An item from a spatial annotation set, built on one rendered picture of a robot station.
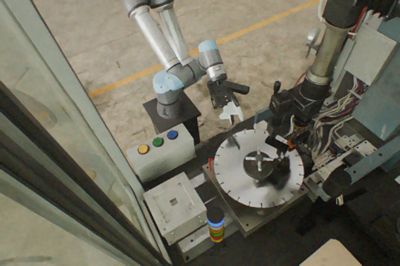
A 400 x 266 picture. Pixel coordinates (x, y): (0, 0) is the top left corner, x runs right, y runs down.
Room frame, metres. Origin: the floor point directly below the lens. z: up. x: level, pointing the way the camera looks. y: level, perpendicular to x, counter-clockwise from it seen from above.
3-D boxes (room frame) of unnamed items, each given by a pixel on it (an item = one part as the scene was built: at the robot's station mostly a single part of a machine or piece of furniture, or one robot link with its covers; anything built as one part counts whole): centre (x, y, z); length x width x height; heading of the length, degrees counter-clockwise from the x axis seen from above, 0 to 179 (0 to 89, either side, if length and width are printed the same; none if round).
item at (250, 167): (0.46, -0.20, 0.96); 0.11 x 0.11 x 0.03
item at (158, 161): (0.64, 0.18, 0.82); 0.28 x 0.11 x 0.15; 115
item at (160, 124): (0.98, 0.15, 0.37); 0.40 x 0.40 x 0.75; 25
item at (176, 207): (0.38, 0.13, 0.82); 0.18 x 0.18 x 0.15; 25
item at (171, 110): (0.98, 0.15, 0.80); 0.15 x 0.15 x 0.10
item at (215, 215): (0.22, -0.01, 1.14); 0.05 x 0.04 x 0.03; 25
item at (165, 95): (0.99, 0.14, 0.91); 0.13 x 0.12 x 0.14; 122
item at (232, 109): (0.64, -0.13, 1.07); 0.09 x 0.06 x 0.03; 14
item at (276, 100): (0.52, -0.26, 1.17); 0.06 x 0.05 x 0.20; 106
